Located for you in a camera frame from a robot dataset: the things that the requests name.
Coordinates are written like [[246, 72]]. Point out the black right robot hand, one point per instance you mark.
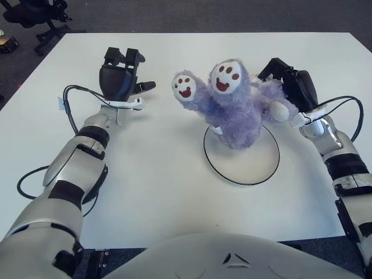
[[302, 87]]

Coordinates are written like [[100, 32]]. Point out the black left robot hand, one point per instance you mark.
[[114, 81]]

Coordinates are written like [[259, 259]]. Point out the purple plush teddy bear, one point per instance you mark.
[[235, 116]]

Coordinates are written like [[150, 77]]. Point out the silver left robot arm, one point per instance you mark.
[[67, 162]]

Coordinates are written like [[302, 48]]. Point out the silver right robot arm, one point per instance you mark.
[[340, 148]]

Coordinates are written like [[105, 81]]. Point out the white plate with black rim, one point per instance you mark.
[[250, 168]]

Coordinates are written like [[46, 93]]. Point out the black office chair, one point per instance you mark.
[[26, 14]]

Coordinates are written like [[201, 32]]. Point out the brown cardboard box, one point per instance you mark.
[[7, 45]]

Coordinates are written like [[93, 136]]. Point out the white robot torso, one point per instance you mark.
[[203, 255]]

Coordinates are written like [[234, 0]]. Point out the white left wrist mount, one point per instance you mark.
[[136, 101]]

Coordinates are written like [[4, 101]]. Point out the white wrist mount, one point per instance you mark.
[[298, 119], [136, 101]]

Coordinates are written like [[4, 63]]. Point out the white right wrist mount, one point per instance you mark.
[[298, 119]]

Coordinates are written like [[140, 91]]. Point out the black metal table bracket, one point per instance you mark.
[[96, 264]]

